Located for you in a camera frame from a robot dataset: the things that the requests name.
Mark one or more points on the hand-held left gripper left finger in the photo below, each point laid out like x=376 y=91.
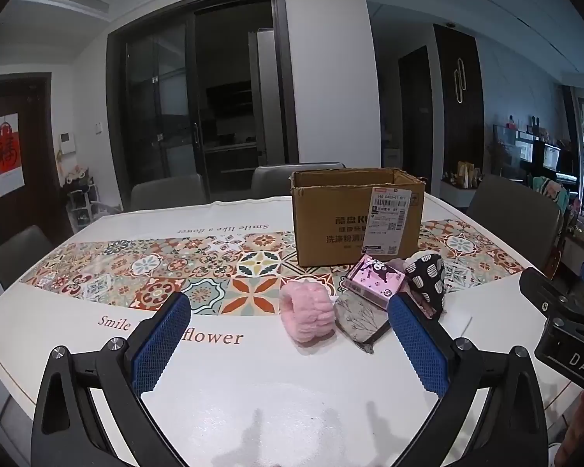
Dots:
x=159 y=348

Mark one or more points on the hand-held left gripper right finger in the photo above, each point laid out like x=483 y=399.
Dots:
x=418 y=345

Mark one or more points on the grey floral pouch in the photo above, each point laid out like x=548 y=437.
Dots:
x=360 y=323

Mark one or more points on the black white patterned pouch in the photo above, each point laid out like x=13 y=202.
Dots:
x=426 y=277

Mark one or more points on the pink tissue pack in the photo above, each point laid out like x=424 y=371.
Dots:
x=374 y=279

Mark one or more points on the pink fluffy headband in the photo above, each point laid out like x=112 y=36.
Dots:
x=307 y=314

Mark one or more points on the brown cardboard box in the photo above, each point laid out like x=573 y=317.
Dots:
x=331 y=224

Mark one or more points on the person's right hand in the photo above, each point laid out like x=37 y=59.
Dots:
x=581 y=428

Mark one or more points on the grey dining chair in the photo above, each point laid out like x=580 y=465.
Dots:
x=17 y=258
x=272 y=180
x=516 y=219
x=168 y=192

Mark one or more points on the low white cabinet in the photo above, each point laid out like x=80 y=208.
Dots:
x=460 y=194

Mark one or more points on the cluttered display cabinet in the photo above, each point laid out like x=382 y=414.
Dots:
x=530 y=151

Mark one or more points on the small shoe rack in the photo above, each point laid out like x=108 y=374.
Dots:
x=80 y=204

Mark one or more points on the dark interior door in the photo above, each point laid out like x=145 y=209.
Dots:
x=418 y=121

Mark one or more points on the dark wooden door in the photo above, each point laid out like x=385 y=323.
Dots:
x=39 y=155

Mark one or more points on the dark sliding glass door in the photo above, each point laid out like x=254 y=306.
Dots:
x=175 y=107

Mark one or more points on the dark wall panel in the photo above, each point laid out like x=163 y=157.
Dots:
x=472 y=131

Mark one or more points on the white wall panel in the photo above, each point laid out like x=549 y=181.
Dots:
x=68 y=143

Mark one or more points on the gold wall decoration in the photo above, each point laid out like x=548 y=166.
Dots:
x=460 y=80

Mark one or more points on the red wall poster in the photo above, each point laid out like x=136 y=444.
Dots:
x=7 y=155

